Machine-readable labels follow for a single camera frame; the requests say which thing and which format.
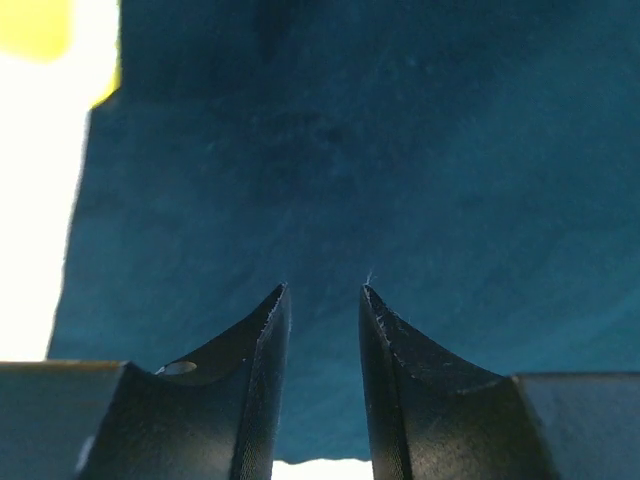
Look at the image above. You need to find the black t shirt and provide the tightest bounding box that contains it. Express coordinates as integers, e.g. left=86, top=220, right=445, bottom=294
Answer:
left=51, top=1, right=639, bottom=463

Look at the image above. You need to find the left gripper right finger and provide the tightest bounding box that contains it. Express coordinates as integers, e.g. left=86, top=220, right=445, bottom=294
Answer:
left=359, top=286, right=639, bottom=479

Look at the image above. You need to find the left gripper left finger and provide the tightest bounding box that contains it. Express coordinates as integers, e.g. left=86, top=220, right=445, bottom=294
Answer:
left=1, top=285, right=291, bottom=479

